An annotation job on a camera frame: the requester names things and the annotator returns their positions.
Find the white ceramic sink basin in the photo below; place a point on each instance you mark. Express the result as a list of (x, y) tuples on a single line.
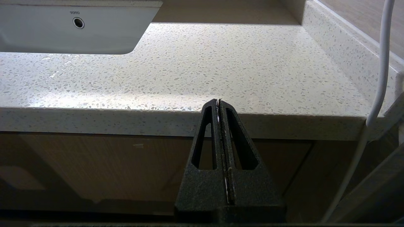
[(41, 34)]

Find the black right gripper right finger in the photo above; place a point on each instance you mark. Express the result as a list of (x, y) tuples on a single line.
[(252, 189)]

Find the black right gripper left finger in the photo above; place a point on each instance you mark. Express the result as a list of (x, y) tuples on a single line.
[(205, 189)]

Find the wooden vanity cabinet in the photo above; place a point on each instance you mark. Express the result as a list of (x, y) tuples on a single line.
[(110, 164)]

